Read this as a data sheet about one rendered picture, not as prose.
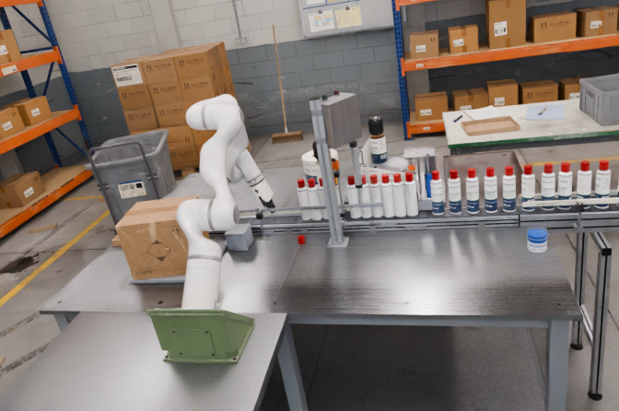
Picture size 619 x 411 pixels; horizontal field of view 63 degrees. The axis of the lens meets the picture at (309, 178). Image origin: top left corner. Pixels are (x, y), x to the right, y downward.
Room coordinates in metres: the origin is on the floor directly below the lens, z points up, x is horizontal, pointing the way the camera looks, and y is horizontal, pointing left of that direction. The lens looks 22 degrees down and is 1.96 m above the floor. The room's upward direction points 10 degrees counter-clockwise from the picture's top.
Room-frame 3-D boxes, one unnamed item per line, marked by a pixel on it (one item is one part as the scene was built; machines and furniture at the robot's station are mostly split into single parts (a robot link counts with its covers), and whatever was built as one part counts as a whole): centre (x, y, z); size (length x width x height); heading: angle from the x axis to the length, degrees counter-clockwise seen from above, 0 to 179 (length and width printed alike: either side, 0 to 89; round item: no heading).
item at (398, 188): (2.05, -0.39, 0.98); 0.05 x 0.05 x 0.20
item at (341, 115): (2.03, -0.16, 1.38); 0.17 x 0.10 x 0.19; 129
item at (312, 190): (2.16, -0.01, 0.98); 0.05 x 0.05 x 0.20
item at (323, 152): (1.99, -0.08, 1.16); 0.04 x 0.04 x 0.67; 74
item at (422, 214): (2.14, -0.08, 0.86); 1.65 x 0.08 x 0.04; 74
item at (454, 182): (1.98, -0.62, 0.98); 0.05 x 0.05 x 0.20
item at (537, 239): (1.67, -0.84, 0.87); 0.07 x 0.07 x 0.07
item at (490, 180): (1.94, -0.76, 0.98); 0.05 x 0.05 x 0.20
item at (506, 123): (3.23, -1.27, 0.82); 0.34 x 0.24 x 0.03; 81
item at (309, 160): (2.65, -0.08, 0.95); 0.20 x 0.20 x 0.14
